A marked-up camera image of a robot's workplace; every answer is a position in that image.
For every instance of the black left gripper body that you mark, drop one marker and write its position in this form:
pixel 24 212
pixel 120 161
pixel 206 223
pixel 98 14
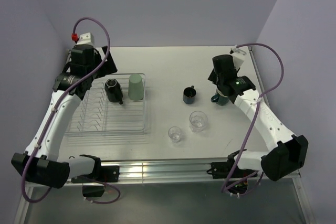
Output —
pixel 107 68

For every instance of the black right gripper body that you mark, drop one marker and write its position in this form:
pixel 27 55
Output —
pixel 213 77

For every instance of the black mug cream interior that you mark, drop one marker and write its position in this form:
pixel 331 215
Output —
pixel 113 91

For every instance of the dark green mug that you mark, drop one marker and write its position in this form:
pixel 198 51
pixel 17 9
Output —
pixel 219 99

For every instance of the light green plastic cup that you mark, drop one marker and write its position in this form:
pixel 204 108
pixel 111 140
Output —
pixel 136 87

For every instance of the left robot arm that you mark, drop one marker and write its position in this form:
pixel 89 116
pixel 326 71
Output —
pixel 39 162

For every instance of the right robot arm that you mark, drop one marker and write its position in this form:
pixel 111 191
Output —
pixel 285 153

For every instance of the dark blue mug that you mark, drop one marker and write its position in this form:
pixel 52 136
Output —
pixel 189 95

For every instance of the large clear glass cup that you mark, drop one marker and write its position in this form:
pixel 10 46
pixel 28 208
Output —
pixel 198 121

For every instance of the small clear glass cup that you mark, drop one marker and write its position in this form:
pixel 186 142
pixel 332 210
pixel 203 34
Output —
pixel 175 134

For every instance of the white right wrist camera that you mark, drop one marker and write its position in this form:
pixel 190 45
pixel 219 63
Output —
pixel 238 55

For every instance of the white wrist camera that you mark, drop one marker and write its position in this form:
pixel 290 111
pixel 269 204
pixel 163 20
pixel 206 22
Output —
pixel 238 55
pixel 83 39

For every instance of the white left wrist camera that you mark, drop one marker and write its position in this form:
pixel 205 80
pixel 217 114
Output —
pixel 83 39

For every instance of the clear wire dish rack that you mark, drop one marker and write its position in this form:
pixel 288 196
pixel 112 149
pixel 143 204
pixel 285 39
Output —
pixel 96 115

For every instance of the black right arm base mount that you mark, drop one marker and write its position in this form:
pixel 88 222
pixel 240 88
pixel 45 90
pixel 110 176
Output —
pixel 220 170

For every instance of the aluminium rail frame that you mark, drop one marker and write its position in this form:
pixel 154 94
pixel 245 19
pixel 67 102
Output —
pixel 164 183

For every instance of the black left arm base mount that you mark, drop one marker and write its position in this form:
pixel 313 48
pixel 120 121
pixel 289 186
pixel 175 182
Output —
pixel 106 176

